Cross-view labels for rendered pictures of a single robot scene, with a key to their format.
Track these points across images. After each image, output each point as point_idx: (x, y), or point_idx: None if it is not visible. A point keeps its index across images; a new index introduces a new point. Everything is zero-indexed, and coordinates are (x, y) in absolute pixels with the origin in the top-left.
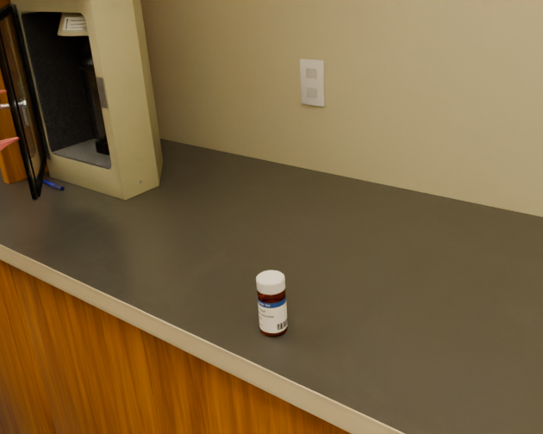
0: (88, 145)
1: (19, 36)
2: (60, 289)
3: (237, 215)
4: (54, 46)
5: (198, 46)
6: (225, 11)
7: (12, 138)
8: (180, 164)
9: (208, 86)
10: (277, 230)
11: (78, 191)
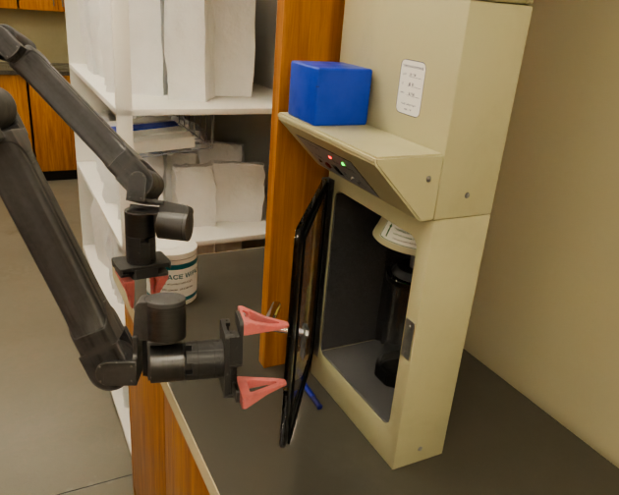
0: (365, 351)
1: (326, 214)
2: None
3: None
4: (364, 232)
5: (545, 260)
6: (604, 239)
7: (278, 379)
8: (475, 412)
9: (541, 313)
10: None
11: (337, 419)
